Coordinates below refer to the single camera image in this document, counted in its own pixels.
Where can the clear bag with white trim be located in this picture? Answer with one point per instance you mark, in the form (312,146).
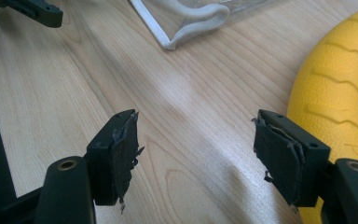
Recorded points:
(186,21)

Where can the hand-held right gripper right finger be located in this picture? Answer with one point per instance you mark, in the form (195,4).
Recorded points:
(295,155)

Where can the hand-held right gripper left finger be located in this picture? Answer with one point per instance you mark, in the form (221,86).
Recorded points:
(105,161)

